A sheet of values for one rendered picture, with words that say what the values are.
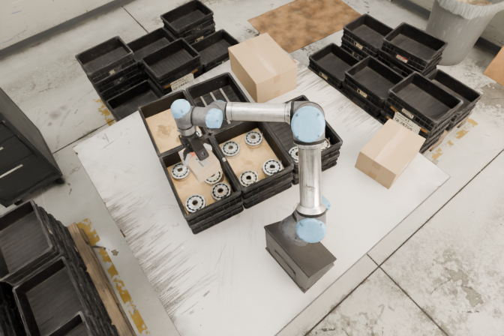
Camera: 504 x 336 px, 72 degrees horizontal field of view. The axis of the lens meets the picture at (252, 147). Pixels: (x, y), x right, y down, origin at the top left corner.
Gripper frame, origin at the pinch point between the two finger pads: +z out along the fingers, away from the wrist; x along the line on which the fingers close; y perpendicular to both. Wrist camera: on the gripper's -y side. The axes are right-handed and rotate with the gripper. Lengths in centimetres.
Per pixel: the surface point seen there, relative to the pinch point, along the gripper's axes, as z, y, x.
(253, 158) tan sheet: 27.3, -0.8, -29.2
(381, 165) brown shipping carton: 25, -48, -77
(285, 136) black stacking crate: 27, -1, -52
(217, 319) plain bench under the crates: 41, -52, 32
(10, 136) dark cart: 41, 124, 78
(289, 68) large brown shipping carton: 20, 34, -86
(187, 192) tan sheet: 27.3, 4.7, 10.2
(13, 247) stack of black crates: 61, 60, 106
